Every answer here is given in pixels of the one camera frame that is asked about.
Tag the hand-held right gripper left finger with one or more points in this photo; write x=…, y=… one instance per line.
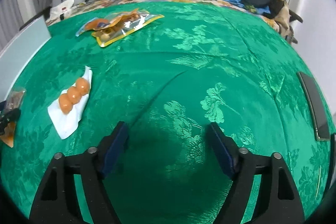
x=114, y=150

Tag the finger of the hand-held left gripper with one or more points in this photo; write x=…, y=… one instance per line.
x=11, y=115

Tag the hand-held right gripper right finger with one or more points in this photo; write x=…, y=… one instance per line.
x=221, y=153

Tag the clear brown snack packet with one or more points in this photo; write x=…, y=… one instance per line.
x=15, y=98

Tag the white packet with orange balls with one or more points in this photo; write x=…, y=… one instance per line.
x=71, y=99

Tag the pale grey board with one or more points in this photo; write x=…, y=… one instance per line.
x=23, y=43

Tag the green embroidered blanket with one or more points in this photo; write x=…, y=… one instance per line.
x=183, y=69

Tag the black smartphone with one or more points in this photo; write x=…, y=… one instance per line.
x=316, y=106

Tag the white plastic bag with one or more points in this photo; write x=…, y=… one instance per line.
x=64, y=6

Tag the orange blue-edged snack packet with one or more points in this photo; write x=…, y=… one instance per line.
x=94, y=25

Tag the yellow-edged clear snack packet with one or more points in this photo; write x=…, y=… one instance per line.
x=128, y=27

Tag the small green packet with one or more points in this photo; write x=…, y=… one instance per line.
x=249, y=8

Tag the dark wooden chair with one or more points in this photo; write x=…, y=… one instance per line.
x=296, y=18

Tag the floral bedsheet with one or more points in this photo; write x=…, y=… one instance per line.
x=183, y=0

